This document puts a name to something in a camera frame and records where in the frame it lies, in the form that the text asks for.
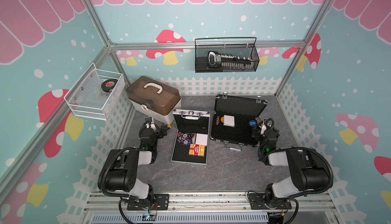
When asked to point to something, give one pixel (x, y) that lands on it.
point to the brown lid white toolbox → (157, 99)
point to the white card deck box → (201, 139)
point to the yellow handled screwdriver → (169, 126)
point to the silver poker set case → (191, 136)
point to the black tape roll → (108, 84)
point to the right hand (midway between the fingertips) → (261, 131)
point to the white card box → (229, 120)
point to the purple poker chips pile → (184, 138)
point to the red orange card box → (196, 149)
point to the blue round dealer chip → (252, 123)
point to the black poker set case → (244, 109)
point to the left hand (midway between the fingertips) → (157, 128)
